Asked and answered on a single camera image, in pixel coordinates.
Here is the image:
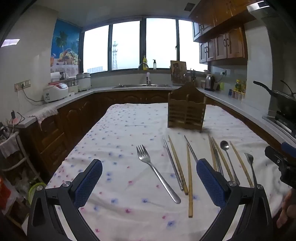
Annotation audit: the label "wall outlet strip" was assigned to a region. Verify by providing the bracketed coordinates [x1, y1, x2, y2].
[14, 79, 31, 91]

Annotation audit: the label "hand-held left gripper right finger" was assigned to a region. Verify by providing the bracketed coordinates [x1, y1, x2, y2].
[196, 158, 274, 241]

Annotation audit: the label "small metal spoon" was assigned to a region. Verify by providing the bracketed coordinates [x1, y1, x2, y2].
[244, 153, 258, 187]

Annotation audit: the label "metal chopstick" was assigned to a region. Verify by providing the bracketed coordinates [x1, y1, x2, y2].
[211, 139, 224, 176]
[184, 136, 199, 164]
[162, 136, 184, 191]

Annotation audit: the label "white floral tablecloth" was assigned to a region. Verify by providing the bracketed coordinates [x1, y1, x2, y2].
[45, 103, 289, 241]

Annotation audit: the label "steel electric kettle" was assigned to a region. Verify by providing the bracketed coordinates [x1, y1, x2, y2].
[204, 74, 215, 91]

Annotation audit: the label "long metal spoon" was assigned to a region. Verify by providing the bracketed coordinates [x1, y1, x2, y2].
[220, 140, 240, 186]

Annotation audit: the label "wooden cutting board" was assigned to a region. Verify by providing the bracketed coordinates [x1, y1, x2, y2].
[170, 61, 186, 84]

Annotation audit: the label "metal fork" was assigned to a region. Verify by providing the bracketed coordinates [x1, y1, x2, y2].
[136, 145, 181, 204]

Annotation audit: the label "knife block with knives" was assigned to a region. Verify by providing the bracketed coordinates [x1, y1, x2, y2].
[184, 69, 197, 87]

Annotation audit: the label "white storage rack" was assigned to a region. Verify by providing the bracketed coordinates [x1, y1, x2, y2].
[0, 130, 30, 209]

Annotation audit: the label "person's right hand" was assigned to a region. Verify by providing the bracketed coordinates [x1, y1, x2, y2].
[276, 189, 296, 229]

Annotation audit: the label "tropical fruit wall poster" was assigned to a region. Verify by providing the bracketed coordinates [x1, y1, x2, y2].
[50, 19, 81, 73]

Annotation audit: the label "gas stove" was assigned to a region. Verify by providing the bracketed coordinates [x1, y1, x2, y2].
[262, 111, 296, 139]

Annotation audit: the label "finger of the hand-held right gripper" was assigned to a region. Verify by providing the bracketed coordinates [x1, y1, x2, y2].
[265, 146, 289, 168]
[280, 142, 296, 154]

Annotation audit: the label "wooden utensil holder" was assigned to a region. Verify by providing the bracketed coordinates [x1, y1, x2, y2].
[167, 83, 207, 133]

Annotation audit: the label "black frying pan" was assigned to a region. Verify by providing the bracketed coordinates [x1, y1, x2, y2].
[253, 80, 296, 116]

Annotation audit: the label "metal faucet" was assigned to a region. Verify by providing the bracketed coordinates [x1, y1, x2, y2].
[138, 62, 152, 86]

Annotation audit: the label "black power cable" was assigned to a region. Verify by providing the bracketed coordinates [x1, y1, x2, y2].
[22, 85, 44, 102]

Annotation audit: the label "white lace cloth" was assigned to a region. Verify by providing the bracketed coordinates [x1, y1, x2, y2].
[28, 103, 58, 123]

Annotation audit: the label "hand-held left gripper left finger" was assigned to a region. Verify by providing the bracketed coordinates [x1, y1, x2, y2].
[27, 159, 103, 241]

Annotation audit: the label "white and red rice cooker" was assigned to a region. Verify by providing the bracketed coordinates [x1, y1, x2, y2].
[43, 82, 69, 103]

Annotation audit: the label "kitchen window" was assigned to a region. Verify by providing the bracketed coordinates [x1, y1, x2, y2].
[82, 17, 208, 73]

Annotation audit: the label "white steamer pot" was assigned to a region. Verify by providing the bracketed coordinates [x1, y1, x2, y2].
[76, 72, 91, 91]

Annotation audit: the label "wooden upper cabinets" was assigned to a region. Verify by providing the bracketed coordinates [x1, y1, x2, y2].
[188, 0, 257, 65]

